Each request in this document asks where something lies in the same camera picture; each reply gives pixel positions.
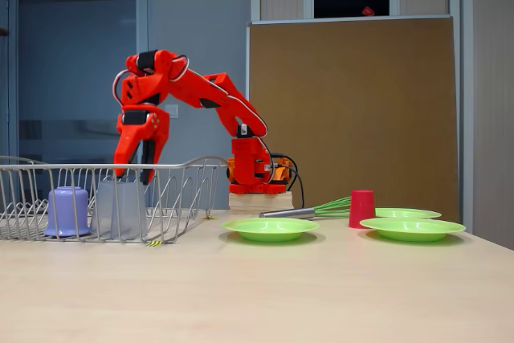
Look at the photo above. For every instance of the grey glazed door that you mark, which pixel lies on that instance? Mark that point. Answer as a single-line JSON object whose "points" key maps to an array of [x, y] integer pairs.
{"points": [[80, 58]]}

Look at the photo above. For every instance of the translucent grey plastic cup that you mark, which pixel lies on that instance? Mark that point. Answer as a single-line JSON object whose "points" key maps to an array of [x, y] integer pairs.
{"points": [[132, 214], [100, 214]]}

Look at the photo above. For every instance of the brown pin board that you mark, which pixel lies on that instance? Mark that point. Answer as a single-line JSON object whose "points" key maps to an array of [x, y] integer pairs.
{"points": [[401, 118]]}

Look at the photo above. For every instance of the light orange table clamp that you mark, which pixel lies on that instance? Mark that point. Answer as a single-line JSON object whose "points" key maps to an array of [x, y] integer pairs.
{"points": [[229, 170]]}

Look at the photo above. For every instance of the white light switch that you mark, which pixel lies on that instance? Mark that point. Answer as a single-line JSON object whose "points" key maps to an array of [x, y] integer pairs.
{"points": [[174, 112]]}

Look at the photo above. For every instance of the purple plastic mug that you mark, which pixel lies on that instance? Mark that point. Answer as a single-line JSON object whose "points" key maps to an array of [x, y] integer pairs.
{"points": [[66, 210]]}

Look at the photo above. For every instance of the yellow black striped tape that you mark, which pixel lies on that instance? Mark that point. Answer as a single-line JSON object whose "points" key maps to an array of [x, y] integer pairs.
{"points": [[153, 243]]}

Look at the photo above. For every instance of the green plastic plate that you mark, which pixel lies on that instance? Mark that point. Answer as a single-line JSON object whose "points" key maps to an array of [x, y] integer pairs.
{"points": [[269, 229], [413, 229], [405, 213]]}

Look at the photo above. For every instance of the small red object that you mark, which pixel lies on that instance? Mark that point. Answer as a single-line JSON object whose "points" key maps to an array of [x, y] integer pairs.
{"points": [[366, 11]]}

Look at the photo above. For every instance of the wooden base block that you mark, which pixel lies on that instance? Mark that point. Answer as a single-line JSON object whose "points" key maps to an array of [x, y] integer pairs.
{"points": [[261, 203]]}

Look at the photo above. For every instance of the orange-red robot arm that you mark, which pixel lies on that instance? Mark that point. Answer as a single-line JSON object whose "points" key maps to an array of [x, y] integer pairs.
{"points": [[237, 110]]}

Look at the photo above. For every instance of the small yellow tape marker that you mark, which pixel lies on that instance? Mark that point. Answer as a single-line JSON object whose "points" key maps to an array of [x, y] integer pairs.
{"points": [[209, 218]]}

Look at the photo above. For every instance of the red plastic cup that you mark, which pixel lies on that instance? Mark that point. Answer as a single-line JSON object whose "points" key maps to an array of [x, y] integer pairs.
{"points": [[361, 208]]}

